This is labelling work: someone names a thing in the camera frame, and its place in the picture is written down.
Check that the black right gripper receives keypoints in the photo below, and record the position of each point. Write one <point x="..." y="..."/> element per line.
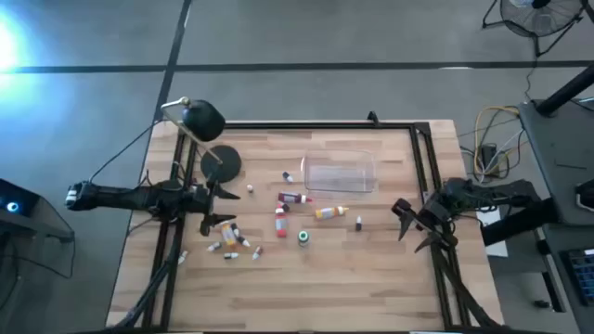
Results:
<point x="438" y="211"/>

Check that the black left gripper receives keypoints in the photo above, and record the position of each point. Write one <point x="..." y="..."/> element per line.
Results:
<point x="204" y="199"/>

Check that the yellow food coloring bottle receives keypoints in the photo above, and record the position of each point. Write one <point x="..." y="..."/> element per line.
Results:
<point x="327" y="213"/>
<point x="228" y="235"/>

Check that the small red dropper bottle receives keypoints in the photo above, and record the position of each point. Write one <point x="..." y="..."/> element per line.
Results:
<point x="257" y="253"/>

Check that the orange food coloring bottle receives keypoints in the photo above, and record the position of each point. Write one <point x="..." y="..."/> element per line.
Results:
<point x="281" y="225"/>

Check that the red food coloring bottle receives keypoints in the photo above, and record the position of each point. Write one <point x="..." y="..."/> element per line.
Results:
<point x="292" y="197"/>

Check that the green food coloring bottle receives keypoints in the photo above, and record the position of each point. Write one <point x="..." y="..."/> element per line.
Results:
<point x="303" y="237"/>

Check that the clear plastic container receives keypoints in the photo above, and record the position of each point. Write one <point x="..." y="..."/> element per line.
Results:
<point x="341" y="171"/>

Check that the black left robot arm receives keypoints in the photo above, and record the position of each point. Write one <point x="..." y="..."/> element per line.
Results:
<point x="120" y="197"/>

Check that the white paper sheet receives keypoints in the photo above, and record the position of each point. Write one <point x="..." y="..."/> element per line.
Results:
<point x="496" y="246"/>

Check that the black support beam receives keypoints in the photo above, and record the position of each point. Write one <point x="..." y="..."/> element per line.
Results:
<point x="520" y="222"/>

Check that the black power adapter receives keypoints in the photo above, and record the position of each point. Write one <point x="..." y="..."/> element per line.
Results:
<point x="488" y="158"/>

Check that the grey side table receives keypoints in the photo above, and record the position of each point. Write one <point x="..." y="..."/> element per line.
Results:
<point x="557" y="139"/>

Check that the black keyboard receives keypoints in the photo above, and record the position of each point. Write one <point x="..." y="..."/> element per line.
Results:
<point x="582" y="273"/>

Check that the black cart with blue light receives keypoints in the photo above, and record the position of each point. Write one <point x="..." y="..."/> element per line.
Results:
<point x="18" y="204"/>

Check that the black pole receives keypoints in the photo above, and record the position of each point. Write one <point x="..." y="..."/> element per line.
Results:
<point x="568" y="90"/>

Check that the black floor fan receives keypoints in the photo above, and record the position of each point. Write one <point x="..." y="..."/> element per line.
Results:
<point x="540" y="18"/>

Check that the black frame clamp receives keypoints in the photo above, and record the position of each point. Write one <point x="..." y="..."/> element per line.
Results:
<point x="372" y="118"/>

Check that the black aluminium table frame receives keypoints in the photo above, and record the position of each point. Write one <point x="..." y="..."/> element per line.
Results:
<point x="325" y="125"/>

